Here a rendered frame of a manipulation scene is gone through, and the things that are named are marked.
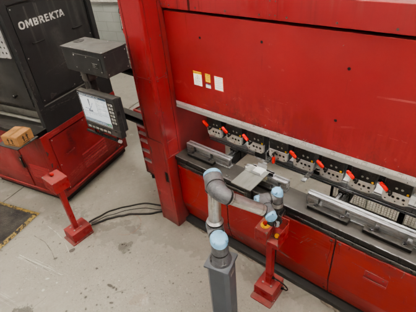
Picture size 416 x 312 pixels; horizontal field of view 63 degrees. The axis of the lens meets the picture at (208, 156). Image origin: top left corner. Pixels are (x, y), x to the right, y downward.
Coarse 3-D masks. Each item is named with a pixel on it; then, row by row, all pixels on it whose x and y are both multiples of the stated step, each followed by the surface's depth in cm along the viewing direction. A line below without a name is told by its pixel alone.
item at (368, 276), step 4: (368, 272) 233; (364, 276) 238; (368, 276) 235; (372, 276) 233; (376, 276) 230; (368, 280) 235; (372, 280) 235; (376, 280) 232; (380, 280) 230; (384, 280) 227; (376, 284) 232; (380, 284) 232; (384, 284) 229; (384, 288) 229
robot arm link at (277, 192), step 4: (272, 188) 225; (276, 188) 224; (280, 188) 224; (272, 192) 222; (276, 192) 222; (280, 192) 221; (272, 196) 223; (276, 196) 222; (280, 196) 222; (272, 200) 223; (276, 200) 223; (280, 200) 224; (276, 204) 227; (280, 204) 227
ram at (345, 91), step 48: (192, 48) 254; (240, 48) 226; (288, 48) 203; (336, 48) 185; (384, 48) 169; (192, 96) 281; (240, 96) 246; (288, 96) 219; (336, 96) 198; (384, 96) 180; (336, 144) 214; (384, 144) 193
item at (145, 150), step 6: (138, 108) 383; (138, 126) 392; (138, 132) 394; (144, 132) 389; (144, 138) 395; (144, 144) 402; (144, 150) 406; (144, 156) 415; (150, 162) 410; (150, 168) 421; (150, 174) 426
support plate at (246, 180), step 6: (246, 168) 275; (252, 168) 275; (240, 174) 270; (246, 174) 270; (252, 174) 269; (264, 174) 268; (234, 180) 264; (240, 180) 264; (246, 180) 263; (252, 180) 263; (258, 180) 262; (240, 186) 258; (246, 186) 257; (252, 186) 257
